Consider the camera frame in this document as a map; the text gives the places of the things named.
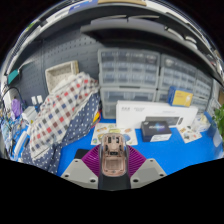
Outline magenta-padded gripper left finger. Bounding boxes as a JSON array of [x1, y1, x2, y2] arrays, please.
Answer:
[[60, 143, 115, 192]]

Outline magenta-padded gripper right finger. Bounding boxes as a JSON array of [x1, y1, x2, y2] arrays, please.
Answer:
[[113, 144, 168, 192]]

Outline transparent pink computer mouse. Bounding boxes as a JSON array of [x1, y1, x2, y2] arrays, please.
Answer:
[[99, 133, 129, 178]]

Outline small dark box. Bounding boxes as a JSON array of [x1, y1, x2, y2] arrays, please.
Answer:
[[140, 120, 173, 143]]

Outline colourful food sticker sheet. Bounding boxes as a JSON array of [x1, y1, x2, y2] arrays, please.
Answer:
[[90, 122, 139, 147]]

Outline yellow tool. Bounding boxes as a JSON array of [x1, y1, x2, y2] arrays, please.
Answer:
[[92, 111, 101, 126]]

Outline long white cardboard box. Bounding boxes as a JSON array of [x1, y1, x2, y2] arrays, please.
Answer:
[[115, 100, 199, 130]]

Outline red blue checked cloth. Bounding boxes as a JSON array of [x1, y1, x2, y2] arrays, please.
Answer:
[[29, 71, 100, 158]]

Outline small colourful picture sheet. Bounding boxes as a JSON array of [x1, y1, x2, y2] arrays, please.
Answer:
[[178, 124, 203, 144]]

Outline clear plastic bag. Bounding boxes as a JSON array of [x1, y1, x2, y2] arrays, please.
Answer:
[[196, 113, 213, 133]]

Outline yellow and blue box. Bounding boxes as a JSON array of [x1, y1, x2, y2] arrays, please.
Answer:
[[167, 85, 194, 108]]

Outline purple object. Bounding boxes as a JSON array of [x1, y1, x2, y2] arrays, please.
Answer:
[[10, 98, 23, 118]]

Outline white woven basket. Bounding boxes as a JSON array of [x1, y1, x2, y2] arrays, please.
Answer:
[[44, 60, 80, 94]]

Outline green leafy plant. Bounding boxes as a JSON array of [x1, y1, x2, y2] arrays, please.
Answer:
[[213, 104, 224, 134]]

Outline grey small-drawer cabinet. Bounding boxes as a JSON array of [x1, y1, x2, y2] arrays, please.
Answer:
[[97, 48, 161, 88], [194, 71, 214, 111], [159, 54, 198, 94]]

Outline teal hanging object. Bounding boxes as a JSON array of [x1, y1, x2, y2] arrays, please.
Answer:
[[7, 68, 20, 84]]

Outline grey pegboard panel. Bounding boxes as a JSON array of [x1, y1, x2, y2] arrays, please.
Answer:
[[18, 31, 104, 101]]

